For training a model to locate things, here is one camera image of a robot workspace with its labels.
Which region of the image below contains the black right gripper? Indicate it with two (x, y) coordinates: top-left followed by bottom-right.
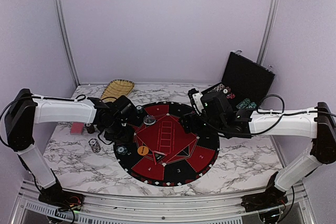
(179, 112), (225, 134)

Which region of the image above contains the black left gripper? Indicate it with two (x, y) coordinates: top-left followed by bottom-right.
(101, 120), (134, 145)

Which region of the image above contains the orange round blind button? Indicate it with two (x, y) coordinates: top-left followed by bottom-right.
(137, 145), (149, 156)

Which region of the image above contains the clear round dealer button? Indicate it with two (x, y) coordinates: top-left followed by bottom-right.
(143, 115), (156, 126)

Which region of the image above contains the black triangular button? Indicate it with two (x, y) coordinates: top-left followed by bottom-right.
(153, 151), (166, 164)

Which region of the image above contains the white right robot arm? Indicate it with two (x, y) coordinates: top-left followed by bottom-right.
(179, 89), (335, 207)

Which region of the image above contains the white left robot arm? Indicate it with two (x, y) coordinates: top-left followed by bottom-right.
(1, 89), (136, 206)

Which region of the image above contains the white black chip stack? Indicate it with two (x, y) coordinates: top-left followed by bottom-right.
(88, 138), (101, 153)

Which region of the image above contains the orange black chip stack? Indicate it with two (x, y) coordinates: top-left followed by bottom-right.
(85, 124), (96, 134)

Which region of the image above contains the round red black poker mat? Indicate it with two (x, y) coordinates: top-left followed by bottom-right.
(113, 102), (219, 187)

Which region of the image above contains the woven bamboo tray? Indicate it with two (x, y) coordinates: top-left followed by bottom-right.
(100, 79), (135, 102)

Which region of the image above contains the red playing card deck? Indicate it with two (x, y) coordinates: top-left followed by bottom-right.
(70, 122), (84, 135)

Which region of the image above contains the black poker chip case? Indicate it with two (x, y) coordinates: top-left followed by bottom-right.
(204, 52), (275, 110)

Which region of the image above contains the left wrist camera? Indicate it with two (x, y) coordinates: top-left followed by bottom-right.
(113, 95), (134, 120)

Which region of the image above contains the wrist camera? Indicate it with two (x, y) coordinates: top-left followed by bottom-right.
(113, 95), (134, 120)
(188, 88), (205, 115)

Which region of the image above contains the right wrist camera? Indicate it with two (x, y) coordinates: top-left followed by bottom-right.
(188, 88), (205, 115)

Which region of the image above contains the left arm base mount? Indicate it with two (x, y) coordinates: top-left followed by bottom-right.
(38, 180), (84, 211)

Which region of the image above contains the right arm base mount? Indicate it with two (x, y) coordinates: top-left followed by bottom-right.
(241, 172), (288, 212)

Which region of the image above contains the aluminium front rail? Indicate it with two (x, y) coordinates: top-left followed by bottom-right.
(9, 180), (316, 223)

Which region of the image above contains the right aluminium wall post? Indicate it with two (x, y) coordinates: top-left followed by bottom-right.
(257, 0), (279, 65)

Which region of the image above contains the aluminium wall post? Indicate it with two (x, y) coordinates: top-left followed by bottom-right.
(54, 0), (80, 87)
(257, 0), (279, 65)

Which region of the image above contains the left aluminium wall post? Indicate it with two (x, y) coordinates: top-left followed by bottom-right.
(54, 0), (80, 87)

